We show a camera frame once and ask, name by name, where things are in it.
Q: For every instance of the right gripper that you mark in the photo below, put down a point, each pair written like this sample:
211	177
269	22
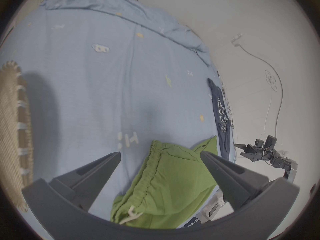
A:
256	152

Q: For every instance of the dark blue printed T-shirt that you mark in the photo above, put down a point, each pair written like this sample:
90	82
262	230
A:
221	109

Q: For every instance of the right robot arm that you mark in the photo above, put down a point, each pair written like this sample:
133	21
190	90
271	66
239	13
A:
277	159

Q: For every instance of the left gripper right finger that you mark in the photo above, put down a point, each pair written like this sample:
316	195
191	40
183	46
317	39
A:
232	181

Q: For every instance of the pale blue quilt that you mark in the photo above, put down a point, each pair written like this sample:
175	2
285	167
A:
112	6

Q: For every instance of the bed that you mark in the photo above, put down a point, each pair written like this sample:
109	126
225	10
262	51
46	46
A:
100	96

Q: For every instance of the round woven basket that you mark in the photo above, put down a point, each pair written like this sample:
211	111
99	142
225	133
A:
12	134

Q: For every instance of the green shorts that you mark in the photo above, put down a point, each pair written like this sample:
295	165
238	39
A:
170	184

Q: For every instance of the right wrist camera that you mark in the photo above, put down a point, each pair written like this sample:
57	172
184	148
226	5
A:
259	142

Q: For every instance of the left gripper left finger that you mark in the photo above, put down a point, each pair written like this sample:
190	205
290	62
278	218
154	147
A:
95	176

